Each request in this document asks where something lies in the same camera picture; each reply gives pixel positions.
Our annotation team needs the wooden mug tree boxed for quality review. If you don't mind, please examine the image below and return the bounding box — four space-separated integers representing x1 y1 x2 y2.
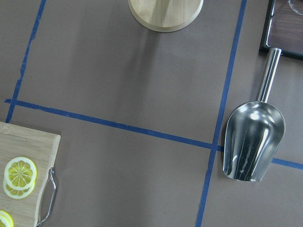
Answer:
128 0 204 33

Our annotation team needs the steel scoop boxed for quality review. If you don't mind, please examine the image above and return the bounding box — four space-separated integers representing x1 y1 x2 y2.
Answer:
223 48 285 182

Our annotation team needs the wooden cutting board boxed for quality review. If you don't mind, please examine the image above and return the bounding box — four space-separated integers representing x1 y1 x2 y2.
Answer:
0 122 61 227

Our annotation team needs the lemon slice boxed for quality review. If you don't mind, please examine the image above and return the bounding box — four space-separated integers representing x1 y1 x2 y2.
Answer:
3 181 35 200
4 157 37 190
0 210 14 227

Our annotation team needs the dark glass rack tray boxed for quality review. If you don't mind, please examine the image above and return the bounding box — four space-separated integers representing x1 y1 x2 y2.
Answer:
259 0 303 60

